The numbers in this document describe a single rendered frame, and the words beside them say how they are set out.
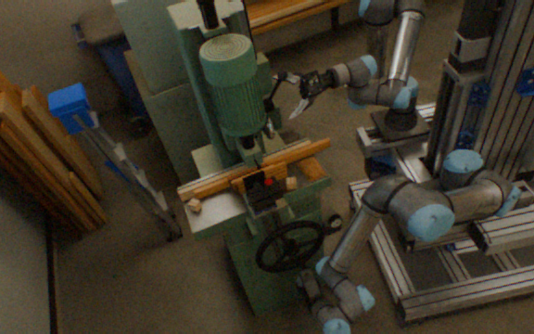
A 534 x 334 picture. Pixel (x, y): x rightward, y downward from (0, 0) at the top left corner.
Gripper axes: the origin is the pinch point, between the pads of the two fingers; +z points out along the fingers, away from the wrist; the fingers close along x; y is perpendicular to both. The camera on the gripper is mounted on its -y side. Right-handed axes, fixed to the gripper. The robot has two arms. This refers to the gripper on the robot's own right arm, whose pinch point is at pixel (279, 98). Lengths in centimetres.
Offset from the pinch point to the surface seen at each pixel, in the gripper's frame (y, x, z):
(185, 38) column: -5.8, -31.7, 21.7
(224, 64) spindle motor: 12.8, -13.2, 15.3
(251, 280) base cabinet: -63, 68, 30
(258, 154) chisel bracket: -21.6, 14.0, 10.5
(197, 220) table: -29, 29, 42
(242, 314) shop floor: -95, 91, 41
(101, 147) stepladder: -75, -20, 74
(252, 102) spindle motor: -0.3, -1.9, 9.1
